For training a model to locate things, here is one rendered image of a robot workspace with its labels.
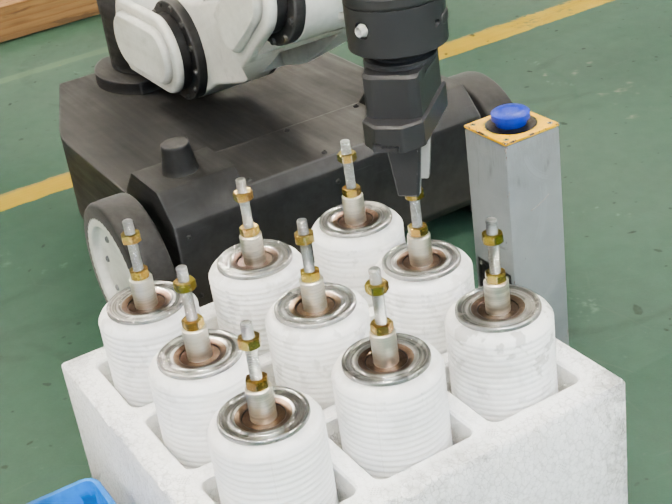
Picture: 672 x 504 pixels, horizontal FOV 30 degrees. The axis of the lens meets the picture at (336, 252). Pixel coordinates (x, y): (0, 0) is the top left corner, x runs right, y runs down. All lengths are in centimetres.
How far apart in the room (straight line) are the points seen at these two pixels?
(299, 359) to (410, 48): 29
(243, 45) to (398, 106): 44
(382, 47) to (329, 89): 80
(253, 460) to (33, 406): 63
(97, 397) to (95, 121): 75
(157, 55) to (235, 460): 87
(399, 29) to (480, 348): 28
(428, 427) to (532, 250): 34
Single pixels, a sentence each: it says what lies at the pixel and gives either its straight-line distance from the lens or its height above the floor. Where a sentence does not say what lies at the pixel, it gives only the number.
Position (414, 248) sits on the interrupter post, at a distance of 118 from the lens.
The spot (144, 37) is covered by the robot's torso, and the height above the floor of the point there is 30.
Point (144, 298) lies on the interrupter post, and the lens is 119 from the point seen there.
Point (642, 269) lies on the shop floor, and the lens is 166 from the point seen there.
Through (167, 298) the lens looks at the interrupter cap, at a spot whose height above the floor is 25.
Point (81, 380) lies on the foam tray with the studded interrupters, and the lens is 125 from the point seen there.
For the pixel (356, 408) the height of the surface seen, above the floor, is 23.
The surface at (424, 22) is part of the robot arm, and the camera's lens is 106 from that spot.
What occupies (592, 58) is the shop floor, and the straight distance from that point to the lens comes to 235.
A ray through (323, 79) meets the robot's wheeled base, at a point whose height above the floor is 17.
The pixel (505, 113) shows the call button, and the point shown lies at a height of 33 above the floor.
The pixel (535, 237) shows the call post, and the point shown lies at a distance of 133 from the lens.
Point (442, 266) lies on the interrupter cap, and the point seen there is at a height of 25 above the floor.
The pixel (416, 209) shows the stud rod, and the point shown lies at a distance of 116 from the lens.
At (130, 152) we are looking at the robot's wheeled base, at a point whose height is 17.
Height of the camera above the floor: 83
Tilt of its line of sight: 28 degrees down
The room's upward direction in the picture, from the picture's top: 8 degrees counter-clockwise
